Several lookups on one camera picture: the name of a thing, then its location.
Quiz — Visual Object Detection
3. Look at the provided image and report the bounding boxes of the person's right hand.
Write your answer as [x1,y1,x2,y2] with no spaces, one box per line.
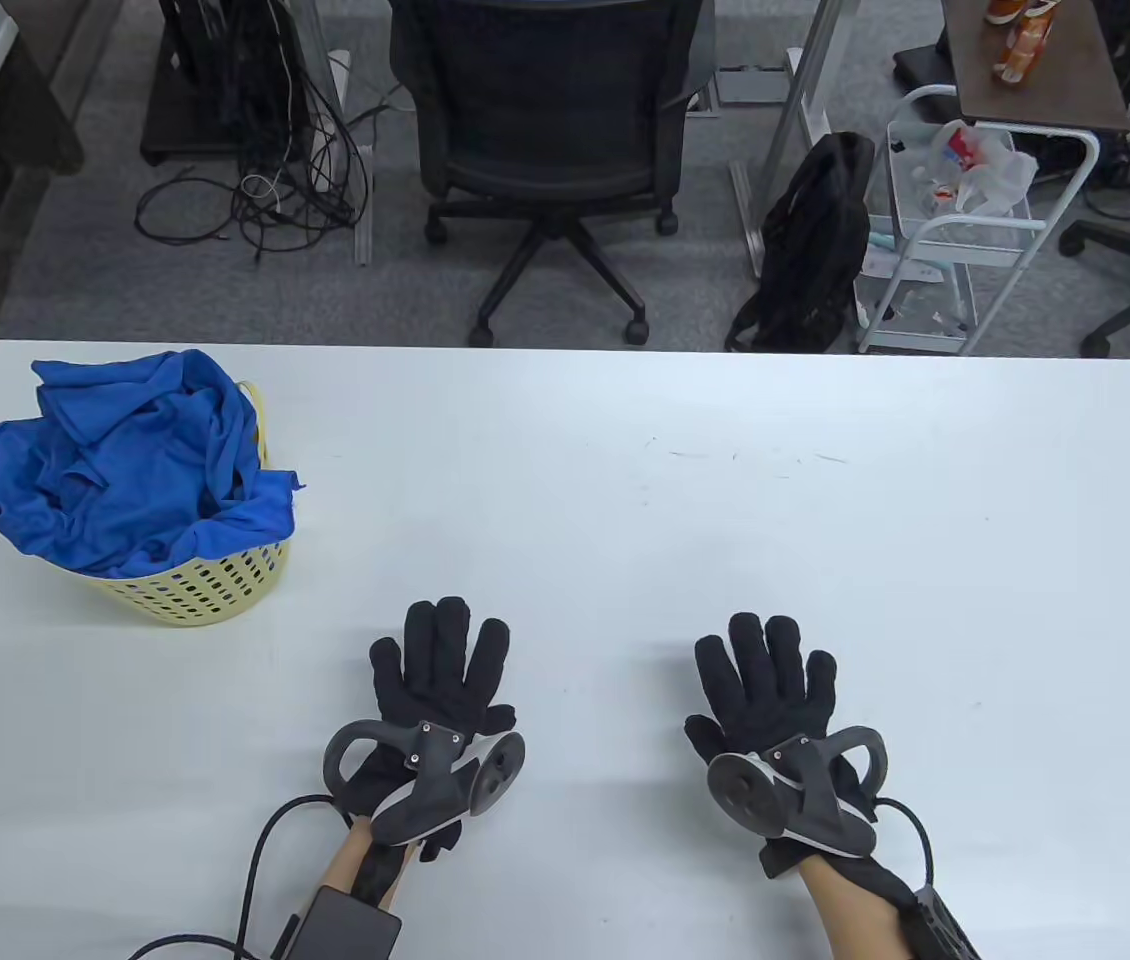
[683,612,876,801]

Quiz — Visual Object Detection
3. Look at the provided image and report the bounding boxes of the person's left hand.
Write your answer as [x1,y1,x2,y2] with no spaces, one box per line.
[343,597,517,816]

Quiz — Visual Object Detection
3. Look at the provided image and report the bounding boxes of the yellow perforated laundry basket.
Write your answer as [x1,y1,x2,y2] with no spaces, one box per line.
[85,380,294,629]

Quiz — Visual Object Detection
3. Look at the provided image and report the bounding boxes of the blue towel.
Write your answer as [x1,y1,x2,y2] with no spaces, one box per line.
[30,350,308,561]

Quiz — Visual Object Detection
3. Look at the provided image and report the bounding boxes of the black forearm sensor box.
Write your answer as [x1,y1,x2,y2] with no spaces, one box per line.
[900,885,981,960]
[293,885,404,960]

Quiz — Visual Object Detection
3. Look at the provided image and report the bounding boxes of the person's right forearm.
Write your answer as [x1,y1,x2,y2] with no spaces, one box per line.
[795,850,926,960]

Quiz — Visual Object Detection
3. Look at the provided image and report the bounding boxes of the grey tracking controller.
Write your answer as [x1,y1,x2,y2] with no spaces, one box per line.
[706,726,889,858]
[323,718,527,849]

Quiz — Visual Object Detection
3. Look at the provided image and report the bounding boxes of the black backpack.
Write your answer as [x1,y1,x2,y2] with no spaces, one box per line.
[725,130,876,353]

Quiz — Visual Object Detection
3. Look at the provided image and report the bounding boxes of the grey metal desk leg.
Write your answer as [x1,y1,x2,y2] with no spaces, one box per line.
[310,0,374,266]
[730,0,846,276]

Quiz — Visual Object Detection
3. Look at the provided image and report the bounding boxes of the white utility cart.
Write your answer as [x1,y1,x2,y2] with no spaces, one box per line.
[855,85,1101,356]

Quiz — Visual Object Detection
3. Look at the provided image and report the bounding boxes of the white plastic bag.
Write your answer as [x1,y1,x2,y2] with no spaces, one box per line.
[910,118,1039,216]

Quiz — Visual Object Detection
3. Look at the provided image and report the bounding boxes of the black mesh office chair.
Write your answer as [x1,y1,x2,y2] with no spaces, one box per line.
[388,0,718,348]

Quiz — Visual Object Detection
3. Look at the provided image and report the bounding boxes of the grey floor socket box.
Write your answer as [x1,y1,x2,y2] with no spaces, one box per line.
[715,65,792,106]

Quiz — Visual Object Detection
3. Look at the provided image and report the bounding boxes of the black computer cabinet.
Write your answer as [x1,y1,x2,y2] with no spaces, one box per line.
[140,0,316,166]

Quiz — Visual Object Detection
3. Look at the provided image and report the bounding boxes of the black flat stand base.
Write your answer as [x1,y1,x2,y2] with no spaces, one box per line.
[893,45,958,89]

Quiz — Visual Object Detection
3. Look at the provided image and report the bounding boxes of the brown side table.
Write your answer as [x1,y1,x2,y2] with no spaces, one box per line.
[942,0,1130,133]

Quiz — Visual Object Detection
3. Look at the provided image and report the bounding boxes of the black cable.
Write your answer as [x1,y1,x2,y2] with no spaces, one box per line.
[870,795,936,891]
[125,793,341,960]

